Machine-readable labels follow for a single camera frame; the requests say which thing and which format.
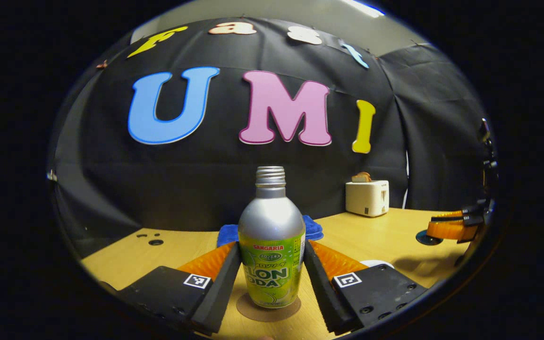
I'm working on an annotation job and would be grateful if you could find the black backdrop cloth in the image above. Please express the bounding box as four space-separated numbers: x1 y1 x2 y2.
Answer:
47 17 495 259

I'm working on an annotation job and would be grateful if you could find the silver green water bottle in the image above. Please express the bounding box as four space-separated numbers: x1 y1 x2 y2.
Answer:
238 166 307 309

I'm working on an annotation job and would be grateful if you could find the round brown coaster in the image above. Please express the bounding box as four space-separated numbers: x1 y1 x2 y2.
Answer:
236 291 302 323

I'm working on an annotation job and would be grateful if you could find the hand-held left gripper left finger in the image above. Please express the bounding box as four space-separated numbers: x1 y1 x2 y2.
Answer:
110 241 243 336

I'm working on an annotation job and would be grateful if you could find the blue teacup lid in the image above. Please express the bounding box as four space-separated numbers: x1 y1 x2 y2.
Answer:
416 229 444 247

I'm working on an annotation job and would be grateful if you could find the white toaster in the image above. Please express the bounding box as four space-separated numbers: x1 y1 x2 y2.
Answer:
345 179 390 218

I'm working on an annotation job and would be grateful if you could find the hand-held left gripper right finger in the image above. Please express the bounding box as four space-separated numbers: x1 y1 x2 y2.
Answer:
302 239 429 336

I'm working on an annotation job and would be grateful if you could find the white teacup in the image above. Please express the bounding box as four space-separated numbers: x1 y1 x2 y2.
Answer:
360 259 396 271

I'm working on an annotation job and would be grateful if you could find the blue folded towel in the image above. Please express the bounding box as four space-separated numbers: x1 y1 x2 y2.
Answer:
216 214 324 249

